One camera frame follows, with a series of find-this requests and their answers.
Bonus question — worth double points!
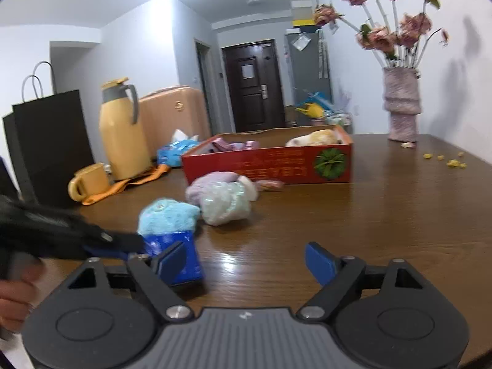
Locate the pink striped sponge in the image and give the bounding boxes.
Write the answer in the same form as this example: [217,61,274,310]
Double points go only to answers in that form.
[255,179,286,193]

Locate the blue soft tissue pack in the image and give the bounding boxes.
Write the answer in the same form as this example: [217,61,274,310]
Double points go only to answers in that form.
[156,129,200,167]

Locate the pink ceramic vase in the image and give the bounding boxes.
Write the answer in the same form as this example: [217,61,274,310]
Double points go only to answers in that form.
[382,66,422,141]

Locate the yellow mug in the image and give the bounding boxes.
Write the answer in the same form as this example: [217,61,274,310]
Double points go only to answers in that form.
[68,162,113,202]

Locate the pink suitcase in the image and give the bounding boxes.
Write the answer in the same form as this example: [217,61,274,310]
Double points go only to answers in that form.
[137,86,212,158]

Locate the blue fluffy cloth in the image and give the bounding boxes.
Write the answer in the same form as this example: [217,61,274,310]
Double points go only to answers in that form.
[137,197,201,236]

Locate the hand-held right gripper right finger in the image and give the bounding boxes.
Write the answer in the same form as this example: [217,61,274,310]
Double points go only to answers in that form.
[296,241,435,321]

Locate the red cardboard box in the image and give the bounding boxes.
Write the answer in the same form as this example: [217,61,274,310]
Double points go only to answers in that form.
[181,124,353,185]

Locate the grey cabinet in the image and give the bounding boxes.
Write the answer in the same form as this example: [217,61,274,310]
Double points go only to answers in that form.
[284,30,333,106]

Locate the blue pocket tissue packet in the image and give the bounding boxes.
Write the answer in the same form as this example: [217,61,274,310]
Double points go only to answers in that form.
[143,230,205,287]

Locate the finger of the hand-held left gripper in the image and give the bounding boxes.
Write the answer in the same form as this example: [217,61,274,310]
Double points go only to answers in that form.
[98,230,149,253]
[81,244,129,261]

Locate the yellow white plush toy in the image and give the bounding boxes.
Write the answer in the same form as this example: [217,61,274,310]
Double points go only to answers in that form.
[285,129,339,147]

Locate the pale green mesh bath puff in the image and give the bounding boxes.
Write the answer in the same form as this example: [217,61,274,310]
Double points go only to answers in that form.
[200,181,252,227]

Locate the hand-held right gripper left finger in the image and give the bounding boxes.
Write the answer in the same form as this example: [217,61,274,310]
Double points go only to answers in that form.
[58,240,194,321]

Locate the interior side door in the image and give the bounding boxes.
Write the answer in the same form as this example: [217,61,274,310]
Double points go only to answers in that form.
[194,38,214,131]

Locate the scattered yellow flower bits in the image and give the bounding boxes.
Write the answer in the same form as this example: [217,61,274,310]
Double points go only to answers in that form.
[423,152,467,170]

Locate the bunch of dried roses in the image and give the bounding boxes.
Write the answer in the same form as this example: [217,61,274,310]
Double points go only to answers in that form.
[313,0,450,69]

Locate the yellow blue shopping bags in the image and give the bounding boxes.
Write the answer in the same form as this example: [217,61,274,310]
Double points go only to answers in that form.
[295,91,333,120]

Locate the clear folded umbrella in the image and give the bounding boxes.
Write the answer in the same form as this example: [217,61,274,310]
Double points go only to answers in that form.
[317,31,330,79]

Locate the lilac fluffy towel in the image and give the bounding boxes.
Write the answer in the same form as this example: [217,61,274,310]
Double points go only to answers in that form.
[185,172,241,205]

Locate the person's left hand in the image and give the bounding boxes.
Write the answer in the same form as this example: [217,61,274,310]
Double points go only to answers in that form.
[0,267,44,333]

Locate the yellow thermos jug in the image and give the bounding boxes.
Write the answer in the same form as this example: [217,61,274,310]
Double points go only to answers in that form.
[99,77,151,181]

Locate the dark brown entrance door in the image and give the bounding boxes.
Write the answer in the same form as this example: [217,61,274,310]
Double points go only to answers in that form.
[222,39,285,133]

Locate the orange strap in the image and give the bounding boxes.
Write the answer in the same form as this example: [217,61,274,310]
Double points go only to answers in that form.
[81,163,172,206]

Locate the black paper bag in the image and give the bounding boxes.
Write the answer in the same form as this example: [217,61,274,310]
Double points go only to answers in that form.
[2,61,96,210]

